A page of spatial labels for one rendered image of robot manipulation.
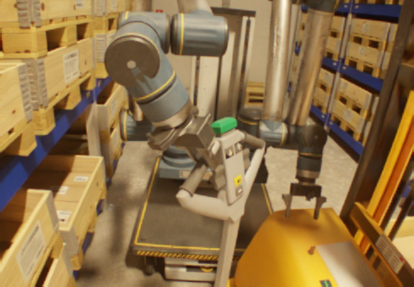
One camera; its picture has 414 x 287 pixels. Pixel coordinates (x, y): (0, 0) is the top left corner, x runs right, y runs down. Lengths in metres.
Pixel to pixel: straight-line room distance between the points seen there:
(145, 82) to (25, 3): 0.78
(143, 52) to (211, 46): 0.23
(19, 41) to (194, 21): 0.78
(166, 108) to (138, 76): 0.09
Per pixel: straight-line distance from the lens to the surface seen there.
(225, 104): 2.02
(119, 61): 0.55
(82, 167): 2.34
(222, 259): 1.04
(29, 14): 1.23
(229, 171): 0.80
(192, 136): 0.64
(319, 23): 1.52
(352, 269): 1.22
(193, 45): 0.70
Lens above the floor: 1.72
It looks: 24 degrees down
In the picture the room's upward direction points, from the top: 5 degrees clockwise
